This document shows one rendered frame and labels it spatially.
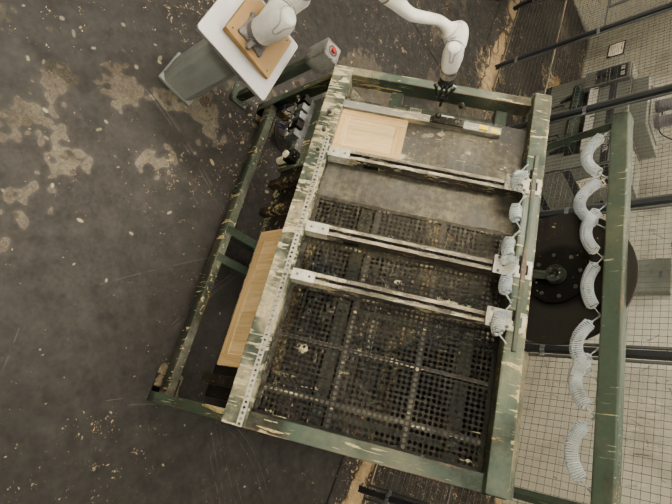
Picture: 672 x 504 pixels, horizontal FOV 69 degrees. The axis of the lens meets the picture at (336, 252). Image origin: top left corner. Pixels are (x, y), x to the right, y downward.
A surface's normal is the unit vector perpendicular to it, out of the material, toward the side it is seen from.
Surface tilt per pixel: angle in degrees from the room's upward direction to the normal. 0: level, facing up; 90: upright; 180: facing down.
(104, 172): 0
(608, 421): 90
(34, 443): 0
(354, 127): 51
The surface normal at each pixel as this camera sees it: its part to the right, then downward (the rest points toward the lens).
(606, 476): -0.64, -0.43
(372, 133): -0.04, -0.38
